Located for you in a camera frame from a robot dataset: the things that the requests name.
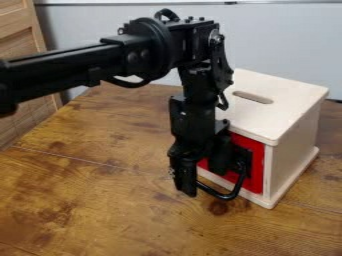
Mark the wooden slatted panel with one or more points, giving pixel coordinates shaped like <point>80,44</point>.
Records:
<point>22,39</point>

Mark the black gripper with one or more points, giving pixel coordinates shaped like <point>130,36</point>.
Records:
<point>201,139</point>

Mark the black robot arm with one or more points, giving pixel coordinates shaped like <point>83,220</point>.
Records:
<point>149,48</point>

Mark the red drawer front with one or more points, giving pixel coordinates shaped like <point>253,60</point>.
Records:
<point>250,151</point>

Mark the light wooden box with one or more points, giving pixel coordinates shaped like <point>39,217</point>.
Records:
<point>274,115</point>

